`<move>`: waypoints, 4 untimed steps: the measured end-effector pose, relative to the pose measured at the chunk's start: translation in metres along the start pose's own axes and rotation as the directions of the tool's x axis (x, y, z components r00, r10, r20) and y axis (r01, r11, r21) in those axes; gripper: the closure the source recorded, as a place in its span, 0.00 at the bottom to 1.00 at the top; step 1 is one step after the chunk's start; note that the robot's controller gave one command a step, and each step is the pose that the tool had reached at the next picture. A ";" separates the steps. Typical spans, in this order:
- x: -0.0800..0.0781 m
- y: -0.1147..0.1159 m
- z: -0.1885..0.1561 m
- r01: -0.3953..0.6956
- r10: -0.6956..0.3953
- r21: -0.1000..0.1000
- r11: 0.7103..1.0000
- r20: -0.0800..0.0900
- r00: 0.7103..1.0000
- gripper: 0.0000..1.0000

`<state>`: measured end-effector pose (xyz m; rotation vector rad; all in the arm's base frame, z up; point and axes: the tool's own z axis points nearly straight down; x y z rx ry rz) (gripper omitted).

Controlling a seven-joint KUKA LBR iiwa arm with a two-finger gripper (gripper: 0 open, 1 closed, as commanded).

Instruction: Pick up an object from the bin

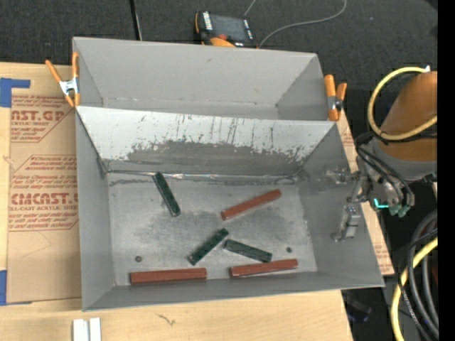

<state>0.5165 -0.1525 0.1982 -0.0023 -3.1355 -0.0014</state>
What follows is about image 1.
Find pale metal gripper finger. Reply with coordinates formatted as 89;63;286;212
331;205;362;243
324;168;358;185

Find red-brown flat block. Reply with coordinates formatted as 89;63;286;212
220;189;283;222
228;259;299;279
129;267;208;286

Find dark green flat block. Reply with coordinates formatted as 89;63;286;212
151;171;182;218
223;239;274;264
187;227;230;266

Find grey metal bin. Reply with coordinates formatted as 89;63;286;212
72;36;386;313

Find brown cardboard board red print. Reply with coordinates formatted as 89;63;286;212
0;61;396;305

